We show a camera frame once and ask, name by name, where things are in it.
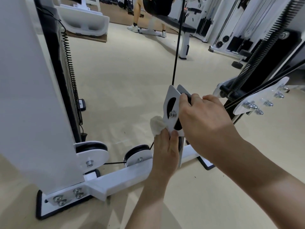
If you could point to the person's left hand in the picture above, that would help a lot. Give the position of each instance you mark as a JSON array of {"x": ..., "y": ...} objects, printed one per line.
[{"x": 166, "y": 155}]

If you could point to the person's right hand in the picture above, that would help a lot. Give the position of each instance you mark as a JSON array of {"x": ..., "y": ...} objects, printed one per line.
[{"x": 205, "y": 121}]

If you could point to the white cleaning wipe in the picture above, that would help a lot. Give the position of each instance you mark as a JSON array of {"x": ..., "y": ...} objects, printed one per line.
[{"x": 157, "y": 125}]

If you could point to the white gym machine frame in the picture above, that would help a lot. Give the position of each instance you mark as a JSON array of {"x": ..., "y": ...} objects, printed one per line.
[{"x": 35, "y": 92}]

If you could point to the person's left forearm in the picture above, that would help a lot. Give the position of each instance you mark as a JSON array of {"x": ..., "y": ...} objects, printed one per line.
[{"x": 147, "y": 207}]

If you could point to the person's right forearm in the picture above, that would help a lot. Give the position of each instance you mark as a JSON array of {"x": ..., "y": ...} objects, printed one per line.
[{"x": 262, "y": 174}]

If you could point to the black dumbbell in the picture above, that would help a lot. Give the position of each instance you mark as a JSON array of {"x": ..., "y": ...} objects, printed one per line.
[{"x": 238, "y": 64}]

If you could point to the brown cardboard sheet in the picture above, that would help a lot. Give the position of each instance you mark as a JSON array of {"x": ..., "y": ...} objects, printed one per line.
[{"x": 90, "y": 38}]

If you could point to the black weight stack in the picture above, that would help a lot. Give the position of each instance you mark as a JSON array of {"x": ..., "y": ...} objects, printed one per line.
[{"x": 51, "y": 45}]

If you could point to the black flat bench white frame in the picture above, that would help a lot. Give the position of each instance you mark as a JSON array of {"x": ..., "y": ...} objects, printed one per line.
[{"x": 181, "y": 24}]

